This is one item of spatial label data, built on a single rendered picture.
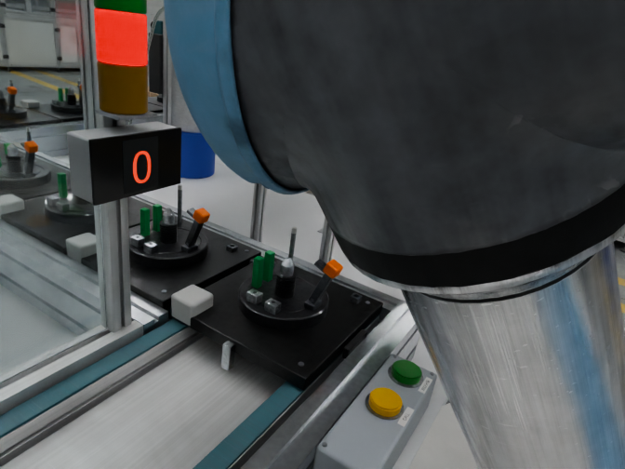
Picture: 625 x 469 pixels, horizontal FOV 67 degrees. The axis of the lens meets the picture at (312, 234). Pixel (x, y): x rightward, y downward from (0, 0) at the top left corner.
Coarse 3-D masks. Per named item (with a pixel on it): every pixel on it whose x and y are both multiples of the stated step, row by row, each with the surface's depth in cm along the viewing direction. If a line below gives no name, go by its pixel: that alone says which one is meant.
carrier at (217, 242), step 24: (144, 216) 83; (168, 216) 81; (144, 240) 81; (168, 240) 83; (216, 240) 91; (144, 264) 79; (168, 264) 79; (192, 264) 81; (216, 264) 83; (240, 264) 85; (144, 288) 73; (168, 288) 74
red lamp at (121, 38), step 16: (96, 16) 47; (112, 16) 46; (128, 16) 46; (144, 16) 48; (96, 32) 48; (112, 32) 47; (128, 32) 47; (144, 32) 49; (96, 48) 49; (112, 48) 47; (128, 48) 48; (144, 48) 49; (128, 64) 48; (144, 64) 50
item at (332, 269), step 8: (320, 264) 67; (328, 264) 66; (336, 264) 66; (328, 272) 66; (336, 272) 66; (320, 280) 68; (328, 280) 67; (320, 288) 68; (312, 296) 69; (320, 296) 69
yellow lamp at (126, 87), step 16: (112, 64) 48; (112, 80) 48; (128, 80) 49; (144, 80) 50; (112, 96) 49; (128, 96) 49; (144, 96) 51; (112, 112) 50; (128, 112) 50; (144, 112) 52
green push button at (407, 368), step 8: (400, 360) 65; (392, 368) 63; (400, 368) 63; (408, 368) 63; (416, 368) 63; (392, 376) 63; (400, 376) 62; (408, 376) 62; (416, 376) 62; (408, 384) 62
